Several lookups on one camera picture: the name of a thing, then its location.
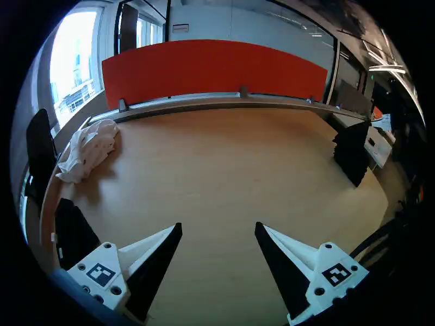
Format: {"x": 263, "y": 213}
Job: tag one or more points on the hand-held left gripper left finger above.
{"x": 112, "y": 261}

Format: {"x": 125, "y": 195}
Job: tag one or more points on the heap of white towels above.
{"x": 89, "y": 149}

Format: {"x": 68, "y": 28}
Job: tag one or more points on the black office chair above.
{"x": 40, "y": 156}

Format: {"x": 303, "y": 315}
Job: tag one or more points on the red desk screen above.
{"x": 210, "y": 73}

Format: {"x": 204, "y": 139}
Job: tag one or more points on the black towel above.
{"x": 73, "y": 234}

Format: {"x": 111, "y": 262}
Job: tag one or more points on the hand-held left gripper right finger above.
{"x": 319, "y": 271}

